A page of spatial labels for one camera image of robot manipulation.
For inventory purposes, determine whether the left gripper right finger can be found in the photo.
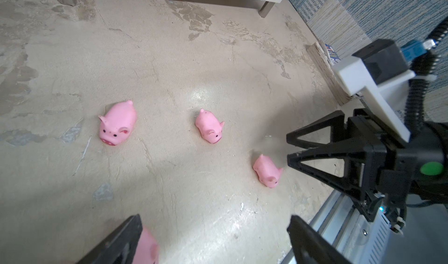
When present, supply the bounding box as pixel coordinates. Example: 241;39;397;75
287;215;350;264

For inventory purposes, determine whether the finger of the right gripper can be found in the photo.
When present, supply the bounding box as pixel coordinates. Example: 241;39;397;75
287;146;366;202
286;111;345;149

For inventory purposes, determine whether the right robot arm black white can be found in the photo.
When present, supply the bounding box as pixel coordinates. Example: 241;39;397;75
287;20;448;231

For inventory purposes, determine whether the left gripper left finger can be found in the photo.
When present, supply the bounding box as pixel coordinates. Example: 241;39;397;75
77;214;143;264

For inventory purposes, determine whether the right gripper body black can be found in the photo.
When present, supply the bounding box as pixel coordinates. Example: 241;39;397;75
345;109;448;222

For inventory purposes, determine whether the pink pig toy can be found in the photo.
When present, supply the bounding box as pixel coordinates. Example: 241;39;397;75
99;100;137;146
253;154;284;189
195;109;225;144
133;227;159;264

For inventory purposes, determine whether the blue picture book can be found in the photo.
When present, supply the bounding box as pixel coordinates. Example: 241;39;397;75
306;41;352;106

